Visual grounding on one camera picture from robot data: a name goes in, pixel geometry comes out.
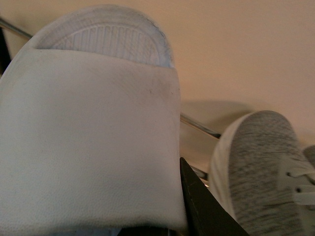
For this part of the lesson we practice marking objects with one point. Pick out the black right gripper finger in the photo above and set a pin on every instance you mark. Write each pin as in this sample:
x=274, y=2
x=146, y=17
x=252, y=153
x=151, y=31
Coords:
x=205, y=216

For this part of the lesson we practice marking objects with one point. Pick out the grey sneaker front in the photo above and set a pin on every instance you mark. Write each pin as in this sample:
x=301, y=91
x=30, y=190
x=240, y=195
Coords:
x=260, y=176

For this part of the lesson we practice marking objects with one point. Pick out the grey sneaker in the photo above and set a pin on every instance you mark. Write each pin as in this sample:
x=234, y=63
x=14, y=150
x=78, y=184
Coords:
x=260, y=176
x=309, y=153

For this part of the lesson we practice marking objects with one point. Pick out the light blue slipper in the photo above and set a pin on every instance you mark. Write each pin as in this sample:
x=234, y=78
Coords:
x=89, y=128

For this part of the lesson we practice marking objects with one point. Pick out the black metal shoe rack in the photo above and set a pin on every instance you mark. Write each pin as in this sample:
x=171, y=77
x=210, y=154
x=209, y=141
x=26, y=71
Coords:
x=5, y=60

